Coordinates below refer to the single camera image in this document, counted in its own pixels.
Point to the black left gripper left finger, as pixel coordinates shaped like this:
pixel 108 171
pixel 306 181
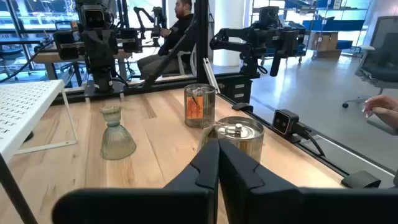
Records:
pixel 192 199

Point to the cardboard box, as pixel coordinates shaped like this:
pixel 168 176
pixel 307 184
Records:
pixel 323 42

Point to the person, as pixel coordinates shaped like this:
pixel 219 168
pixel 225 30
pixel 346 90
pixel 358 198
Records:
pixel 178 34

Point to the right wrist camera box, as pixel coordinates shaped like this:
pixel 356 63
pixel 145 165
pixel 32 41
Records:
pixel 93 18

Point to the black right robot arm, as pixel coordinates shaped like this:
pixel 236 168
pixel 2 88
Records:
pixel 102 82

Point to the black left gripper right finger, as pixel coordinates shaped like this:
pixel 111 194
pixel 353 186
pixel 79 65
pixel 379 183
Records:
pixel 248 199

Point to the black table edge clamp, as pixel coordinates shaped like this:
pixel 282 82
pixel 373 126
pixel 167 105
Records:
pixel 242 107
pixel 360 180

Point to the wooden top desk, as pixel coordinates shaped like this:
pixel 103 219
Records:
pixel 43 57

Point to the orange label candle tin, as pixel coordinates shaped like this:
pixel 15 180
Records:
pixel 209 105

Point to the vanilla cake scented candle tin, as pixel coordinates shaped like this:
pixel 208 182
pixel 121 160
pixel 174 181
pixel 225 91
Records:
pixel 245 140

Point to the silver aluminium extrusion bar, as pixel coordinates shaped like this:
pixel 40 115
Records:
pixel 211 76

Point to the white round column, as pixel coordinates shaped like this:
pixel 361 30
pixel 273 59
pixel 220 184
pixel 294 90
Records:
pixel 228 15

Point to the blue storage bin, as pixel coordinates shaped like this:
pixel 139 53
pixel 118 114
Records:
pixel 335 25

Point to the grey office chair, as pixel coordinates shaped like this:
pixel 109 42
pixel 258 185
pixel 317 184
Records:
pixel 384 62

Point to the black stereo camera box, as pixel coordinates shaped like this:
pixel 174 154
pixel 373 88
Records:
pixel 284 122

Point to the person's hand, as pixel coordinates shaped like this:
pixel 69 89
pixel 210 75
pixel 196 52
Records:
pixel 385 110

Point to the white office chair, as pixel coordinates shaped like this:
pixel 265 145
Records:
pixel 192 60

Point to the black control box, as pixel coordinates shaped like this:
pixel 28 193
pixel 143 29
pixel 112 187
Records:
pixel 239 90

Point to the white perforated metal shelf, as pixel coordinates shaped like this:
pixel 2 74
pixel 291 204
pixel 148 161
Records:
pixel 25 102

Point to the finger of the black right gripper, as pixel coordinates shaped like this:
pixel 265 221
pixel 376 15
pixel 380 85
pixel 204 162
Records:
pixel 108 46
pixel 90 46

